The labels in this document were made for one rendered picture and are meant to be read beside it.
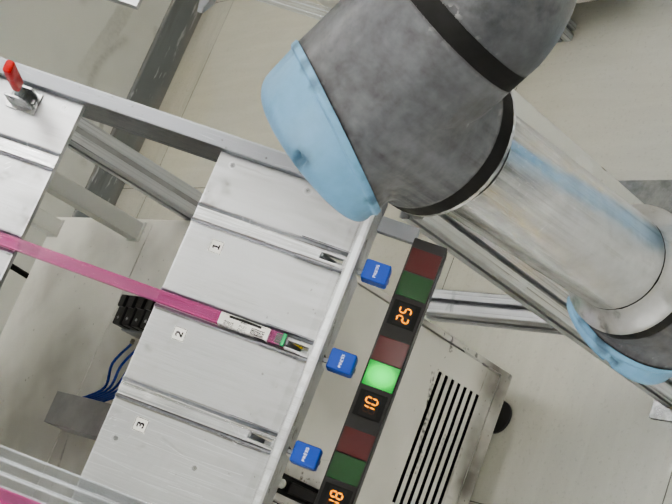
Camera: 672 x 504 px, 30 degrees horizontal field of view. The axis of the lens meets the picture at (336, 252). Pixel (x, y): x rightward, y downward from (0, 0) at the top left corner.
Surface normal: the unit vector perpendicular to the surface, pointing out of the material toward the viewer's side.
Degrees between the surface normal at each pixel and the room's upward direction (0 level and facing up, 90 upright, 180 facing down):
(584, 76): 0
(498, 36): 83
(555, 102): 0
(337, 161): 68
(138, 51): 90
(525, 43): 101
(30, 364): 0
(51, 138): 42
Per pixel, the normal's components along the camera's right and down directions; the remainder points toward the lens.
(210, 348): -0.06, -0.30
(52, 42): 0.65, 0.04
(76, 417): -0.67, -0.44
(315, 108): -0.41, 0.08
